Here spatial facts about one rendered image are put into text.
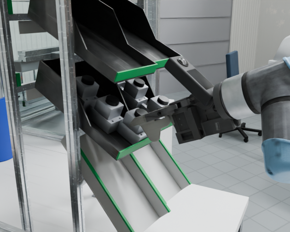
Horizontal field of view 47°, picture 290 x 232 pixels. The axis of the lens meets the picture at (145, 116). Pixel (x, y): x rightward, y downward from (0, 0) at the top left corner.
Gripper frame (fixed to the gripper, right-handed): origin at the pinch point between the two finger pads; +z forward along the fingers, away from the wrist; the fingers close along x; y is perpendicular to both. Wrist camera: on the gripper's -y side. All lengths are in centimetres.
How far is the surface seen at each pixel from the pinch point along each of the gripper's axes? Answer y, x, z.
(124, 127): 0.8, -2.6, 4.4
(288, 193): 110, 217, 64
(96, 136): 0.4, -9.3, 6.5
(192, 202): 34, 33, 21
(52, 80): -14.3, -9.3, 13.9
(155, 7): -56, 122, 66
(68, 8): -24.3, -10.8, -0.4
